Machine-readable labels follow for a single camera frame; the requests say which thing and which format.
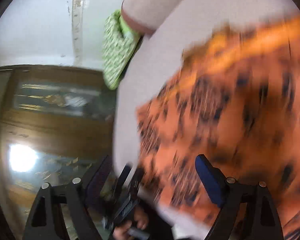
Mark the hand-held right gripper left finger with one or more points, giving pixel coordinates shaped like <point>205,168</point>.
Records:
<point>98,180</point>

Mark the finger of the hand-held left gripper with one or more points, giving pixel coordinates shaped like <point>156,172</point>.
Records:
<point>124,177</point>

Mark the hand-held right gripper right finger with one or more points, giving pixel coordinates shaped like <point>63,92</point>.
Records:
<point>210,180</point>

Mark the orange floral shirt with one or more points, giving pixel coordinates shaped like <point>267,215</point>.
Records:
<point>227,120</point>

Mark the person's left hand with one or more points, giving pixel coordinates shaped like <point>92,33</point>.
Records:
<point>140,220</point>

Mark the green patterned pillow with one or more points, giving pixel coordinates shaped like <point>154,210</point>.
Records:
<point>117,52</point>

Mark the pink bolster cushion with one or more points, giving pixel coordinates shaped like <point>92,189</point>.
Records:
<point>160,5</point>

